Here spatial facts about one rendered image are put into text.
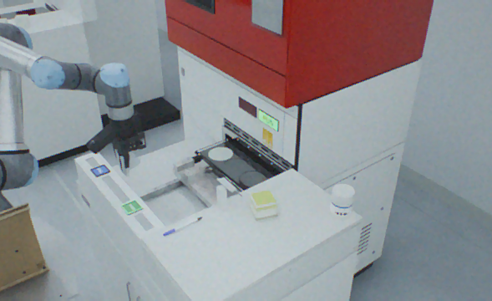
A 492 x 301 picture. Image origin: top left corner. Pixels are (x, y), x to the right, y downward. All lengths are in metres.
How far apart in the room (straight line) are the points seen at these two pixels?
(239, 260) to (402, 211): 1.94
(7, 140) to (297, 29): 0.99
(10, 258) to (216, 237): 0.63
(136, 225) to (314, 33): 0.83
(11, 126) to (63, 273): 0.50
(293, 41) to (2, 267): 1.12
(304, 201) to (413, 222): 1.61
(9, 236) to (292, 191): 0.90
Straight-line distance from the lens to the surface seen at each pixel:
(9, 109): 1.74
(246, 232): 1.54
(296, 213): 1.61
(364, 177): 2.22
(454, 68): 3.07
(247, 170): 1.90
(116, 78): 1.40
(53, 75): 1.37
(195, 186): 1.86
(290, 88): 1.63
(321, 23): 1.63
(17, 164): 1.74
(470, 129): 3.13
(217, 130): 2.19
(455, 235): 3.19
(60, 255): 1.78
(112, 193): 1.75
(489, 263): 3.09
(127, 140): 1.49
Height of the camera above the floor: 2.01
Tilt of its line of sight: 33 degrees down
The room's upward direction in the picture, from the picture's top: straight up
